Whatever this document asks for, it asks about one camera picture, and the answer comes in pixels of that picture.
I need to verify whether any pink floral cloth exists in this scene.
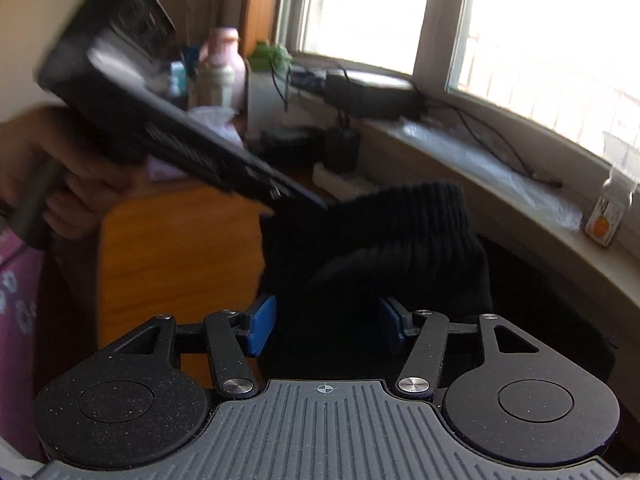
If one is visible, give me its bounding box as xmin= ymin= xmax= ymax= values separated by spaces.
xmin=1 ymin=229 xmax=43 ymax=460

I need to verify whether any clear plastic bag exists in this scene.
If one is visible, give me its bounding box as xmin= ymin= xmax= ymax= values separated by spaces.
xmin=393 ymin=119 xmax=582 ymax=232

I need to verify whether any pink and white bottle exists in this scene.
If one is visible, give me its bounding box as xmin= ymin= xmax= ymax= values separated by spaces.
xmin=195 ymin=27 xmax=246 ymax=112

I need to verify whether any person's left hand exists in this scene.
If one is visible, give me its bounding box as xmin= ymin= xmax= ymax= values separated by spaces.
xmin=1 ymin=105 xmax=143 ymax=240

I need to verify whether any black power adapter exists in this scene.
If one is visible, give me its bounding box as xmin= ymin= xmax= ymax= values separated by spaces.
xmin=323 ymin=128 xmax=360 ymax=174

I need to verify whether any white power strip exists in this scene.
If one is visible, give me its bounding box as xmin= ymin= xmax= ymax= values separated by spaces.
xmin=312 ymin=164 xmax=378 ymax=202

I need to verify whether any small jar with orange label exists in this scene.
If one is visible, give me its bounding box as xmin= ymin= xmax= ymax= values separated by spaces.
xmin=584 ymin=166 xmax=637 ymax=247

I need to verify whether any black cable on sill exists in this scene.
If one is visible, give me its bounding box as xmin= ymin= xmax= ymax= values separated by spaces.
xmin=424 ymin=96 xmax=564 ymax=190

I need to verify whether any black box on sill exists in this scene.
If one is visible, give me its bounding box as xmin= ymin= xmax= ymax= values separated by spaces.
xmin=323 ymin=70 xmax=424 ymax=120

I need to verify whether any green plant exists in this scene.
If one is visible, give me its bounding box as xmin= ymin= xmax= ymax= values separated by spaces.
xmin=248 ymin=40 xmax=292 ymax=73

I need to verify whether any black garment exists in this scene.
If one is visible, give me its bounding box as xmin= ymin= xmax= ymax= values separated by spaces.
xmin=258 ymin=183 xmax=615 ymax=380

